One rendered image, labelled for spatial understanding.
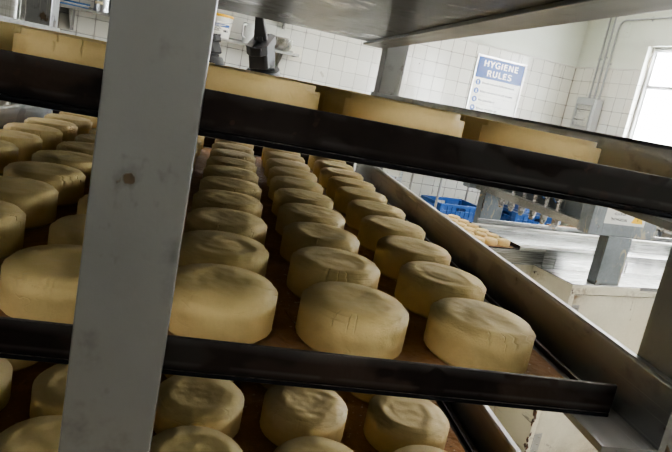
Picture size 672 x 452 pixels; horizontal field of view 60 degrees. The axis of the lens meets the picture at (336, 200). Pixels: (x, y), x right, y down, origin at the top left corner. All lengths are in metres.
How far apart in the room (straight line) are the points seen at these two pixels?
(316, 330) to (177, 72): 0.12
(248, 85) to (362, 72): 6.11
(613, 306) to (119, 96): 2.26
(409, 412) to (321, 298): 0.14
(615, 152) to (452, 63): 6.44
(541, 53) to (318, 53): 2.67
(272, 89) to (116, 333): 0.10
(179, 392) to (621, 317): 2.18
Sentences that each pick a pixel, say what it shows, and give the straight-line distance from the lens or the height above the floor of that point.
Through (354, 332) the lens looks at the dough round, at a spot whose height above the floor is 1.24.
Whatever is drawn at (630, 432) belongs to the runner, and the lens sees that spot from 0.29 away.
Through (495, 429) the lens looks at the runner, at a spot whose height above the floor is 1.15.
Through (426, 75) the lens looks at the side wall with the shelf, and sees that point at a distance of 6.60.
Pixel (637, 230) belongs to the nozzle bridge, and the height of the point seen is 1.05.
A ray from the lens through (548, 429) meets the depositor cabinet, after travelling 2.44.
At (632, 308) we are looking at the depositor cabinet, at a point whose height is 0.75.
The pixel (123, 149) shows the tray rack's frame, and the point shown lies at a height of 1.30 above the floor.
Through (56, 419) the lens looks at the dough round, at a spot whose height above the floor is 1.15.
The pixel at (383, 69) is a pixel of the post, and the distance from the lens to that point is 0.81.
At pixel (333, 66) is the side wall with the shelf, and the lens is 6.22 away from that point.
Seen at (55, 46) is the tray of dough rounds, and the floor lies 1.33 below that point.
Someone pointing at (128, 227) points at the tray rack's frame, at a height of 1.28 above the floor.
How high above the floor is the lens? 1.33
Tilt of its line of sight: 11 degrees down
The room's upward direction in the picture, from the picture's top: 11 degrees clockwise
